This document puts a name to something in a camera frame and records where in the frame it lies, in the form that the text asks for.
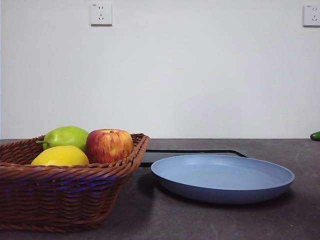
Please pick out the yellow lemon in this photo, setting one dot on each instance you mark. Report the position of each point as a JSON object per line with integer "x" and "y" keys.
{"x": 60, "y": 156}

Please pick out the blue round plate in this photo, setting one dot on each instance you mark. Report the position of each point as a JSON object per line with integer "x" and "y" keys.
{"x": 220, "y": 180}

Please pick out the dark green vegetable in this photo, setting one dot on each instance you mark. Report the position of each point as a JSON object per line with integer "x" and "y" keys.
{"x": 315, "y": 135}

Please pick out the brown wicker basket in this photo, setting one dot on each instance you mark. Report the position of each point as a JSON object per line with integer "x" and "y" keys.
{"x": 62, "y": 195}

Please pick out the green pear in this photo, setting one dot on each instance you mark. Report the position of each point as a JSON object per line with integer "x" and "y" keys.
{"x": 65, "y": 136}

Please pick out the red apple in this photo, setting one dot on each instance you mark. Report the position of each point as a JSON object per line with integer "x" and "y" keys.
{"x": 108, "y": 146}

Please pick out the white wall socket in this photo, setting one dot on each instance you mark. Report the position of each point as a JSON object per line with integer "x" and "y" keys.
{"x": 312, "y": 15}
{"x": 101, "y": 14}

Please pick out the black flat tray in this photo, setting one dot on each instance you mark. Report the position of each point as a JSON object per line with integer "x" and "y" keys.
{"x": 152, "y": 157}

